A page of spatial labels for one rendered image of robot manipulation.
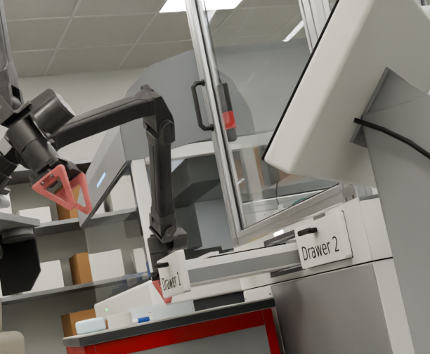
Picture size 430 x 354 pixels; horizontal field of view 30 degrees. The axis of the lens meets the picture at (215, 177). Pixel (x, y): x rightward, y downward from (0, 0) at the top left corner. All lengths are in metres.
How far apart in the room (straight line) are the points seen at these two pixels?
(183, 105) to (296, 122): 2.09
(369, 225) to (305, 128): 0.75
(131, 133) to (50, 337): 3.39
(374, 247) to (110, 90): 5.08
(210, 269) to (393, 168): 0.97
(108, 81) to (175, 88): 3.58
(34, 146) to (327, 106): 0.62
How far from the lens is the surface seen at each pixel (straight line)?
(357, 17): 1.14
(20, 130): 1.56
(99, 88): 6.75
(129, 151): 3.13
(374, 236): 1.86
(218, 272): 2.16
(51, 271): 5.94
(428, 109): 1.28
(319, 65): 1.14
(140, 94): 2.17
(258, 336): 2.44
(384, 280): 1.86
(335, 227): 1.95
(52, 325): 6.33
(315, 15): 1.95
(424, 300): 1.27
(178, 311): 2.48
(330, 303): 2.11
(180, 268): 2.13
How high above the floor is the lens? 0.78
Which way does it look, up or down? 9 degrees up
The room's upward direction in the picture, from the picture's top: 11 degrees counter-clockwise
